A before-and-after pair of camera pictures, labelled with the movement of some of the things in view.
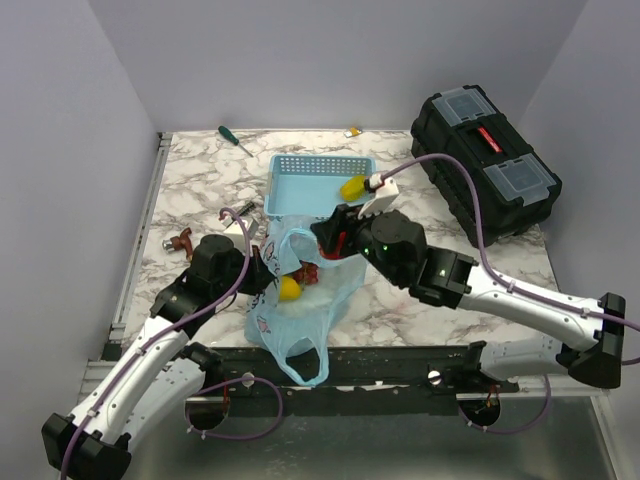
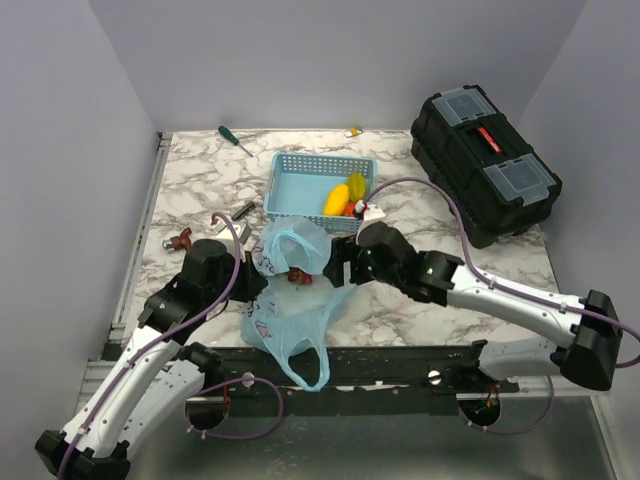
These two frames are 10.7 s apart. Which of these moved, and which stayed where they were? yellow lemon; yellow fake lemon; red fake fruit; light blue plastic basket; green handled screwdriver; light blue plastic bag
Moved: red fake fruit; yellow fake lemon
Stayed: green handled screwdriver; light blue plastic bag; yellow lemon; light blue plastic basket
